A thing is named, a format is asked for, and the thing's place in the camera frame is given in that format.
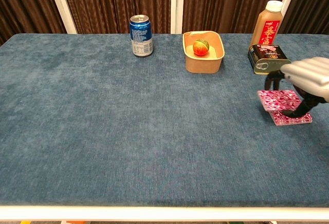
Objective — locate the red yellow apple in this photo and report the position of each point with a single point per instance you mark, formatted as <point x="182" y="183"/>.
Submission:
<point x="201" y="48"/>

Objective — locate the black gold rectangular tin can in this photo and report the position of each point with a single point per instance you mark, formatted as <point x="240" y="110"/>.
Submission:
<point x="264" y="57"/>

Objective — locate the brown pleated curtain panel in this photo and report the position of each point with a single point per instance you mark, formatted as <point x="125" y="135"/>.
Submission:
<point x="115" y="0"/>
<point x="226" y="0"/>
<point x="23" y="3"/>
<point x="313" y="3"/>

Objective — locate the blue soda can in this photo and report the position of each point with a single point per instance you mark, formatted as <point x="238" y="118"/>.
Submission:
<point x="141" y="36"/>

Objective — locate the brown drink bottle red label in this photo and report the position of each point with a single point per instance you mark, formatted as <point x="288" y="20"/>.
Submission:
<point x="267" y="21"/>

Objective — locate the blue velvet table cloth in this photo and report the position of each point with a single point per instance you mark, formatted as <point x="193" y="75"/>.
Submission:
<point x="128" y="118"/>

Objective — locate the tan paper bowl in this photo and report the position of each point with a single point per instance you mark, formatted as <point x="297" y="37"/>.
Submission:
<point x="203" y="64"/>

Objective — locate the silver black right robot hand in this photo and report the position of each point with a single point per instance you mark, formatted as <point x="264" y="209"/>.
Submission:
<point x="308" y="75"/>

